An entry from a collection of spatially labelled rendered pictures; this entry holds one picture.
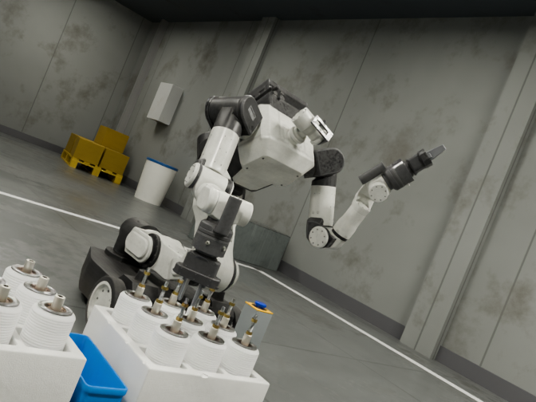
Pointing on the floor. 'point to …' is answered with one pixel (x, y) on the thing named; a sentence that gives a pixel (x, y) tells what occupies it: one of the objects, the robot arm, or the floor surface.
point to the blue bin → (96, 375)
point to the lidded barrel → (155, 181)
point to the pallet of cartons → (99, 153)
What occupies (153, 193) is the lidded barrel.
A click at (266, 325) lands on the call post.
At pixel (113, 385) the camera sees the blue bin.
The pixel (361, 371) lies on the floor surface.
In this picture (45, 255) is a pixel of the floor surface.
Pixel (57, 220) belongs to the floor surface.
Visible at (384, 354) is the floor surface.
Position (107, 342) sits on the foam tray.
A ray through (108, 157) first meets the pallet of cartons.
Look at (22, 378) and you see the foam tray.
